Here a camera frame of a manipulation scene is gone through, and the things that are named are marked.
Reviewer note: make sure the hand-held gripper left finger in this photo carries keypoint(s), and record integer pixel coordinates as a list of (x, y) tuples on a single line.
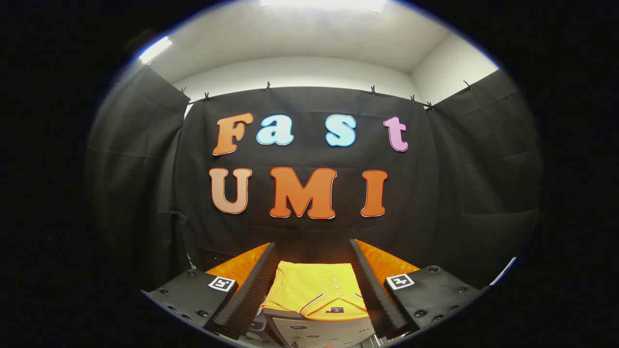
[(251, 290)]

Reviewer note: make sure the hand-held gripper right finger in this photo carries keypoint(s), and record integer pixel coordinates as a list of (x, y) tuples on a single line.
[(375, 290)]

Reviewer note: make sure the washing machine with glass lid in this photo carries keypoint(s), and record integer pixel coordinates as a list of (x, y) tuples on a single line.
[(260, 325)]

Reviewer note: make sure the orange polo shirt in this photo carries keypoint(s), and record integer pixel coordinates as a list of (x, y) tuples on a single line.
[(309, 290)]

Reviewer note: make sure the grey appliance with control panel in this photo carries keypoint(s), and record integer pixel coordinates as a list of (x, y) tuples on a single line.
[(314, 334)]

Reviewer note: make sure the black backdrop cloth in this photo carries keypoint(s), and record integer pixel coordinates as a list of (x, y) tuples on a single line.
[(435, 193)]

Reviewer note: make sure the row of black cloth clips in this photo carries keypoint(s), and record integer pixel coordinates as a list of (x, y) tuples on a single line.
[(267, 87)]

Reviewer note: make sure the ceiling light panel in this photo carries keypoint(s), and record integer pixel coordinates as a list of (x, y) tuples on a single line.
[(154, 49), (324, 4)]

